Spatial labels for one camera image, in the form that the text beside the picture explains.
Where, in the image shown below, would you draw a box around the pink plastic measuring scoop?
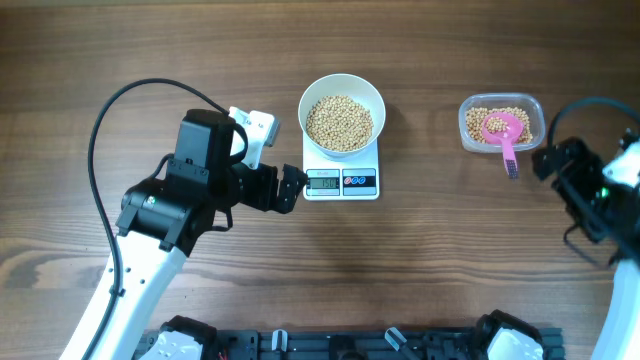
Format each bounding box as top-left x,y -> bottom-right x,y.
482,112 -> 523,180

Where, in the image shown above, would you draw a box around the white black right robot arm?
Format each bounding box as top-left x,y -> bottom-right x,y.
470,135 -> 639,359

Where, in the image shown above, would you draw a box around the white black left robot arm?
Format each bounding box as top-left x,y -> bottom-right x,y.
62,107 -> 307,359

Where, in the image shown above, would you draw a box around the white digital kitchen scale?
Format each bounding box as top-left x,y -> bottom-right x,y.
303,136 -> 380,201

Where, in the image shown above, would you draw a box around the soybeans in white bowl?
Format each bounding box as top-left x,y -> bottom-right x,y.
305,95 -> 373,152

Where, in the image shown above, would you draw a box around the white bowl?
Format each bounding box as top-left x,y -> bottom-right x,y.
298,73 -> 386,158

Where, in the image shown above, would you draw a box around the soybeans in pink scoop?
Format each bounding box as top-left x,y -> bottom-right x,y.
486,117 -> 508,134

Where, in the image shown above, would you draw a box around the pile of soybeans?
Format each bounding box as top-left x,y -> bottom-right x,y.
465,107 -> 533,144

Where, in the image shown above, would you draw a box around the clear plastic bean container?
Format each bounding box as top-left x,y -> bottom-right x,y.
458,93 -> 546,153

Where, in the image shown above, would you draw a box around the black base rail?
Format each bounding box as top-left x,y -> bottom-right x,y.
134,327 -> 566,360

